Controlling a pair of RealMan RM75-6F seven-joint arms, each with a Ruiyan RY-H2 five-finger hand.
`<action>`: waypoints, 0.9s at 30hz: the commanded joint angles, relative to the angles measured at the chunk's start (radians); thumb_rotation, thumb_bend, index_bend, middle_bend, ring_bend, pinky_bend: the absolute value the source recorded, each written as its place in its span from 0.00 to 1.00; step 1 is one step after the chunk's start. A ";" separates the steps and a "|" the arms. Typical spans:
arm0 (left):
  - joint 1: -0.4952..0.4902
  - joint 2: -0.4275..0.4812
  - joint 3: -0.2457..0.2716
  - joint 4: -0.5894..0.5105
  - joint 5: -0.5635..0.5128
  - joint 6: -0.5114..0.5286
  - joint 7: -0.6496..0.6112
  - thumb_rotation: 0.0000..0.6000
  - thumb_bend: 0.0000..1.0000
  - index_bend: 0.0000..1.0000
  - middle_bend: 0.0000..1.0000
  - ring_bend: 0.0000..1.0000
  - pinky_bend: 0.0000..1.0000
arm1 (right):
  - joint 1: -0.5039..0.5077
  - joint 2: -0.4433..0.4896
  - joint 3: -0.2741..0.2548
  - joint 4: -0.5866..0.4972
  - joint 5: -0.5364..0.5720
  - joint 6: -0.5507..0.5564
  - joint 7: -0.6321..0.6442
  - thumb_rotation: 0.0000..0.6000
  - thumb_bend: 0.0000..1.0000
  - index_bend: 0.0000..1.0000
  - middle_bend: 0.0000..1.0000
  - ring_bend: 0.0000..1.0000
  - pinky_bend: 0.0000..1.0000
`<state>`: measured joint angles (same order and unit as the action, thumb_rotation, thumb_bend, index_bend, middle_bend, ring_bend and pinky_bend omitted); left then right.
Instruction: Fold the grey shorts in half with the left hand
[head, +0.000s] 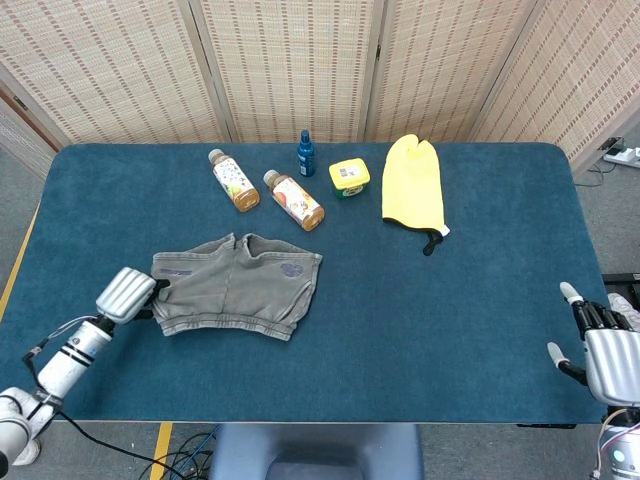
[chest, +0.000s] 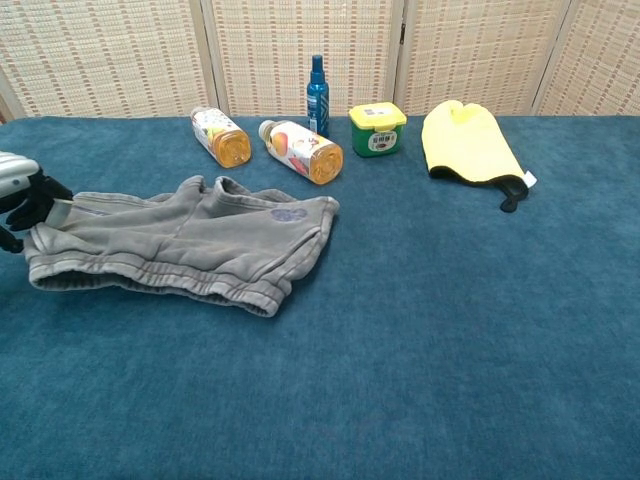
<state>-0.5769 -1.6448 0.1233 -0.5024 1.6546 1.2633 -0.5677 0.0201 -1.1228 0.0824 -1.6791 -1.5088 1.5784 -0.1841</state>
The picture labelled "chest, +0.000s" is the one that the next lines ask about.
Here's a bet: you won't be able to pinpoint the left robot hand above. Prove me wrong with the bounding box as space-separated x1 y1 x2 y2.
0 151 75 254

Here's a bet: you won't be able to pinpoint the grey shorts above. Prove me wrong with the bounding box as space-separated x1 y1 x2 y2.
23 174 341 319

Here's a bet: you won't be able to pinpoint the juice bottle with mango label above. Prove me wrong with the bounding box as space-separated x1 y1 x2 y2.
257 119 345 186

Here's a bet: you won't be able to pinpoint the blue spray bottle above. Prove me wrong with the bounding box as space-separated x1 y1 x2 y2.
306 54 331 139

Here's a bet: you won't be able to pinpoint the blue table mat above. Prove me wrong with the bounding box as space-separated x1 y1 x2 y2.
0 115 640 480

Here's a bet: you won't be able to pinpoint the woven folding screen panel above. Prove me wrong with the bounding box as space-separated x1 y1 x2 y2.
394 0 571 117
0 0 221 121
532 0 640 117
0 64 26 124
199 0 406 119

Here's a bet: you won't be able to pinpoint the yellow cleaning mitt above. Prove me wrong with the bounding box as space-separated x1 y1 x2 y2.
421 99 539 213

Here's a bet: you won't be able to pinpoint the juice bottle with dotted label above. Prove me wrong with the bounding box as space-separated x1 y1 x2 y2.
190 106 252 169

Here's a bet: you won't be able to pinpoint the green tub with yellow lid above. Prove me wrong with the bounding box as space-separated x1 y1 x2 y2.
348 101 408 158

